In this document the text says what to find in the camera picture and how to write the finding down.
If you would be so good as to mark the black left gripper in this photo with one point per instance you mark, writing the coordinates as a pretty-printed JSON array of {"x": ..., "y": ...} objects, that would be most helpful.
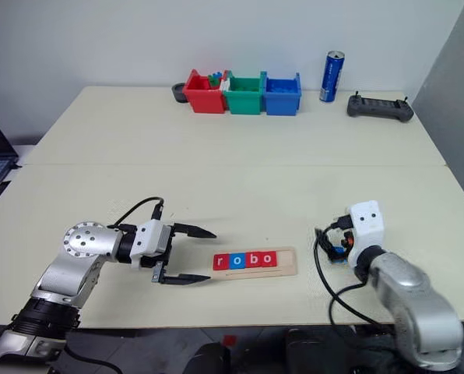
[{"x": 166, "y": 241}]

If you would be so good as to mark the pile of blue bricks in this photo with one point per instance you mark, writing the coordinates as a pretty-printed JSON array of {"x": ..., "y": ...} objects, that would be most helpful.
[{"x": 280, "y": 87}]

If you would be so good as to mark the small red floor object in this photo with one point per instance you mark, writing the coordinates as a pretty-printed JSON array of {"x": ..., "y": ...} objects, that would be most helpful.
[{"x": 229, "y": 340}]

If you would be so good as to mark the red plastic bin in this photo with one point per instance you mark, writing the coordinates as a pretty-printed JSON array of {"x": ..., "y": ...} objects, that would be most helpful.
[{"x": 204, "y": 102}]

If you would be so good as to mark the red tile letter r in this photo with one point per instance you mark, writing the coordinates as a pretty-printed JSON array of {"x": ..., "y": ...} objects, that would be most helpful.
[{"x": 221, "y": 262}]

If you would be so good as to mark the red tile letter o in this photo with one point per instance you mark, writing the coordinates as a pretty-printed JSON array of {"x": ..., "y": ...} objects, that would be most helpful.
[{"x": 268, "y": 259}]

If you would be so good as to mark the blue plastic bin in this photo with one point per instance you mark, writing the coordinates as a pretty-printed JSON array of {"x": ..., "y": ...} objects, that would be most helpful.
[{"x": 280, "y": 104}]

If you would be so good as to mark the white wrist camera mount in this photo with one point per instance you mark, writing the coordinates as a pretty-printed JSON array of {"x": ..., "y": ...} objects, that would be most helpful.
[
  {"x": 148, "y": 233},
  {"x": 366, "y": 230}
]

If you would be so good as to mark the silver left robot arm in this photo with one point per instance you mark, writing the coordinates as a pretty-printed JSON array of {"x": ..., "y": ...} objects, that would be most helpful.
[{"x": 80, "y": 249}]

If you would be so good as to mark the blue toy brick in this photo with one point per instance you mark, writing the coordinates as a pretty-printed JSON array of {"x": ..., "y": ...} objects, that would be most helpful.
[{"x": 217, "y": 74}]

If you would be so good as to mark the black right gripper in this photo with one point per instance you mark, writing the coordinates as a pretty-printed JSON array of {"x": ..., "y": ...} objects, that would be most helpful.
[{"x": 342, "y": 233}]

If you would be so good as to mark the wooden letter tray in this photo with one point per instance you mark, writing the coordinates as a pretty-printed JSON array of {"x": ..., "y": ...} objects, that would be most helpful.
[{"x": 282, "y": 269}]

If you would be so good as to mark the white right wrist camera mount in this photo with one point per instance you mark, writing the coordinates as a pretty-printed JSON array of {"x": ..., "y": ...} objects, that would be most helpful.
[{"x": 366, "y": 230}]

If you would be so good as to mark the white toy brick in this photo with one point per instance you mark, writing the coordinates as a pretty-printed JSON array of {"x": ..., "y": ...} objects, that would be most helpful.
[{"x": 225, "y": 85}]

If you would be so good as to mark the blue tile letter t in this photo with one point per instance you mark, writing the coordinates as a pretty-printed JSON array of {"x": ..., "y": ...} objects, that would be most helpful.
[{"x": 342, "y": 252}]

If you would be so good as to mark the grey remote controller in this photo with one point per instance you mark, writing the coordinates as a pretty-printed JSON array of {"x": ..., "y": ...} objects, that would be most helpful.
[{"x": 380, "y": 107}]

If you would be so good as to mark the blue drink can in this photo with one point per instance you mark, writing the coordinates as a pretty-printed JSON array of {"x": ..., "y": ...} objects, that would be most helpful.
[{"x": 332, "y": 78}]

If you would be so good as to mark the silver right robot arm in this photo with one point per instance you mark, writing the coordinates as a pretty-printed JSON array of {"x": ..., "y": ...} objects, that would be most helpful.
[{"x": 415, "y": 296}]

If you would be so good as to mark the dark grey round dish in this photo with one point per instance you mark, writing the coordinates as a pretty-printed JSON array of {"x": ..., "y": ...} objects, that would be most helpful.
[{"x": 178, "y": 94}]

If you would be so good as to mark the green plastic bin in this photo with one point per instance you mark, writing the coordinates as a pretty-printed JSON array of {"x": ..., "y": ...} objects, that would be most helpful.
[{"x": 244, "y": 103}]

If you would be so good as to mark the blue tile letter o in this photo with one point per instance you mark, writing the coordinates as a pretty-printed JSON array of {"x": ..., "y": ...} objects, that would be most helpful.
[{"x": 237, "y": 261}]

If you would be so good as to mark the dark rounded shape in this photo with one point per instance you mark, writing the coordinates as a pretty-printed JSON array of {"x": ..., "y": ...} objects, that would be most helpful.
[{"x": 208, "y": 360}]

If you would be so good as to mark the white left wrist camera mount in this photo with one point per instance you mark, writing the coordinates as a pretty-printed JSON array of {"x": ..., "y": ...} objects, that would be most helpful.
[{"x": 148, "y": 233}]

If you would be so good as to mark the green toy brick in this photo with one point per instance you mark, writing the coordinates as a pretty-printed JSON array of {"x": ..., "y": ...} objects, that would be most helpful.
[{"x": 213, "y": 82}]

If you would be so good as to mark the red tile letter b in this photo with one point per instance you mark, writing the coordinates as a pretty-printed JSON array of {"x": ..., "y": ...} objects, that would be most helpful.
[{"x": 253, "y": 260}]

